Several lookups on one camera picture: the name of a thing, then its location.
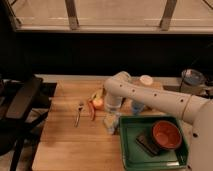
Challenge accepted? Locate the red bowl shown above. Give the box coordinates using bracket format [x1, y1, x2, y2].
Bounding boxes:
[151, 120, 182, 150]

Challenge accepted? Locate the light blue towel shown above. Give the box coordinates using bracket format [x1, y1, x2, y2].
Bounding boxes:
[103, 118, 119, 135]

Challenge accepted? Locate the metal fork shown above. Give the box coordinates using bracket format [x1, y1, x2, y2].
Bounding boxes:
[74, 101, 84, 127]

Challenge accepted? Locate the black office chair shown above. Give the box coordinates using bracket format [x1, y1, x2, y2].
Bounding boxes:
[0, 77, 56, 171]

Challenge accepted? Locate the green plastic tray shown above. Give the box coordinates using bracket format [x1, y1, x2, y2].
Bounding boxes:
[119, 115, 189, 171]

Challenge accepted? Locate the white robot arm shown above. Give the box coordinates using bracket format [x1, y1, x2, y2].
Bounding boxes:
[104, 71, 213, 171]

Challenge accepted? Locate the yellow banana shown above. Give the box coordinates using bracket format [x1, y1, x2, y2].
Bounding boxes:
[91, 88, 104, 100]

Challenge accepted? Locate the grey bowl on stand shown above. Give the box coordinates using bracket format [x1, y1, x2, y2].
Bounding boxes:
[179, 69, 206, 94]

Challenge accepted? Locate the blue cup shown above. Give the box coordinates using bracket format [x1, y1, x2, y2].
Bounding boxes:
[131, 101, 145, 115]

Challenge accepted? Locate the red yellow apple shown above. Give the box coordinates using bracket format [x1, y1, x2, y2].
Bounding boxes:
[92, 98, 104, 110]

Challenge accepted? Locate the black rectangular block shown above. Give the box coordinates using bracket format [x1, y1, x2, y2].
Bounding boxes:
[136, 132, 160, 156]

